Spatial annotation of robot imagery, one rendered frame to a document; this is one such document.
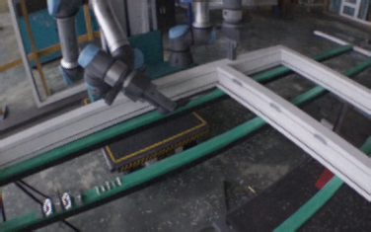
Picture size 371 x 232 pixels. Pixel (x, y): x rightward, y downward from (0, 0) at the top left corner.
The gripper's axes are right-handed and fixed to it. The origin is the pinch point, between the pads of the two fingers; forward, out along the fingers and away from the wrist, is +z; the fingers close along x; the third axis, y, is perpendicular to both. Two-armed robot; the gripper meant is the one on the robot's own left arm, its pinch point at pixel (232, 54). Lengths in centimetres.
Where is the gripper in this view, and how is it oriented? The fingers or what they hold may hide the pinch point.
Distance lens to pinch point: 104.9
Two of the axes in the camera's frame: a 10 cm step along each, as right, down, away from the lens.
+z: 0.5, 8.1, 5.9
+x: 5.3, 4.8, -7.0
